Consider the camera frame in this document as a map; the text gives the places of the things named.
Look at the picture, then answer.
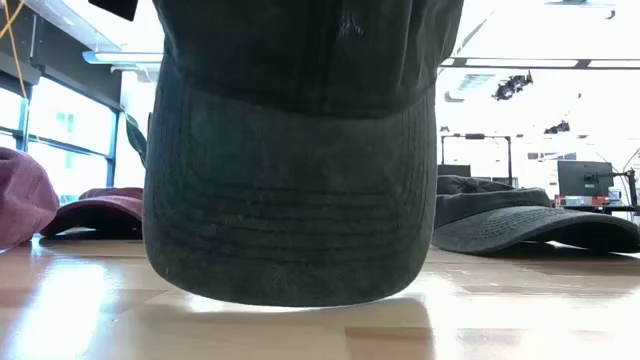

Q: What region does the black background desk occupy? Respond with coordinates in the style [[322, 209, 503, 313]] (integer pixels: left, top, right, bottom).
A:
[[552, 203, 640, 217]]

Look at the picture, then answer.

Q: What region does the green snake plant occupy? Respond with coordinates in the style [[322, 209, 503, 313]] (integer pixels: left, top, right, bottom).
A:
[[124, 112, 151, 169]]

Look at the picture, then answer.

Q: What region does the black baseball cap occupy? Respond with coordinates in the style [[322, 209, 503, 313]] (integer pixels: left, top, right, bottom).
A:
[[432, 174, 640, 256], [142, 0, 465, 308]]

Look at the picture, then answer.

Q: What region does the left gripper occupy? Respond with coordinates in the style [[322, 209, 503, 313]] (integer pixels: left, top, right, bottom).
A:
[[88, 0, 140, 23]]

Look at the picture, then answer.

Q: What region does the yellow hanging cable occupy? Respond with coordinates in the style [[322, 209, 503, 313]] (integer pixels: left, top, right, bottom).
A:
[[0, 0, 30, 101]]

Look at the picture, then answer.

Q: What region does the black flat panel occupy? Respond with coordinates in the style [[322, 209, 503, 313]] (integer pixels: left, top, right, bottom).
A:
[[437, 163, 472, 179]]

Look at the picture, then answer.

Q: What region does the white ceiling light fixture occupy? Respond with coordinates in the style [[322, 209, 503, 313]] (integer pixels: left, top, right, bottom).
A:
[[82, 49, 165, 69]]

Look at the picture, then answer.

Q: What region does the black metal stand frame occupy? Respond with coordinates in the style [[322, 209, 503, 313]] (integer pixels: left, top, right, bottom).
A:
[[439, 133, 514, 189]]

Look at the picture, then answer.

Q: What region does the black computer monitor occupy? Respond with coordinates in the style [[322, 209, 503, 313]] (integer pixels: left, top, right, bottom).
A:
[[557, 159, 615, 198]]

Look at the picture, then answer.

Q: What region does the large black ceiling device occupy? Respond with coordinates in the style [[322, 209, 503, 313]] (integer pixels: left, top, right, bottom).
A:
[[492, 70, 535, 102]]

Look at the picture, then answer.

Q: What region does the maroon baseball cap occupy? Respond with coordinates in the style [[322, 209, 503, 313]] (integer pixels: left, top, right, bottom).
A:
[[0, 146, 61, 250], [39, 186, 146, 240]]

